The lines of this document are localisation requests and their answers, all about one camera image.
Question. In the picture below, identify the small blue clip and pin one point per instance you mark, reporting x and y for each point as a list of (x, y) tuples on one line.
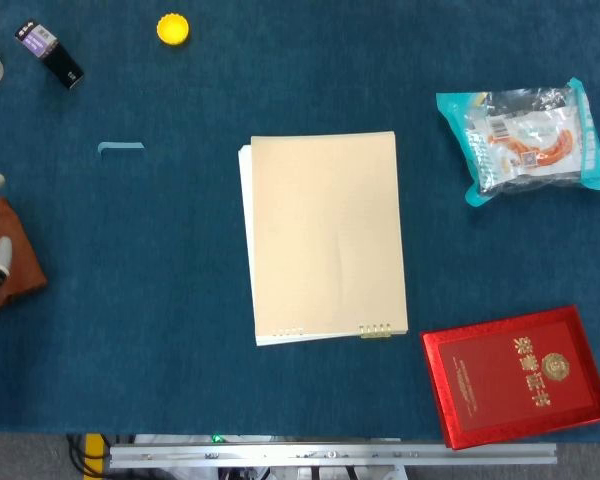
[(120, 145)]

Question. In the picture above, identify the beige spiral notebook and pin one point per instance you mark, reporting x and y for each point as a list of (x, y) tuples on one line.
[(325, 235)]

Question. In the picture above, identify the red certificate book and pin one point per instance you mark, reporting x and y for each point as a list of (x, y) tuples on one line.
[(515, 380)]

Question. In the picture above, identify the brown leather pouch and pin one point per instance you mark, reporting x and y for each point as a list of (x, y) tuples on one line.
[(22, 270)]

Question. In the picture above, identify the dark blue tablecloth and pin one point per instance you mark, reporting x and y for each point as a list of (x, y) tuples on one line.
[(130, 300)]

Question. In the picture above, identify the black and purple box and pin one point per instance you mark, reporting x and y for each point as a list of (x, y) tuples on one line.
[(55, 57)]

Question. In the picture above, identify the yellow strip under table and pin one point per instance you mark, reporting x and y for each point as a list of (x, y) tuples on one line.
[(94, 450)]

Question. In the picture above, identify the yellow bottle cap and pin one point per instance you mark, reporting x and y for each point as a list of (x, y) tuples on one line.
[(173, 30)]

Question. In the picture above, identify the teal snack bag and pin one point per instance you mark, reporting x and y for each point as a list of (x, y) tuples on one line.
[(525, 145)]

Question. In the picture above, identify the aluminium frame rail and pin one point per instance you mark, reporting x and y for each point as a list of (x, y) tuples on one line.
[(330, 455)]

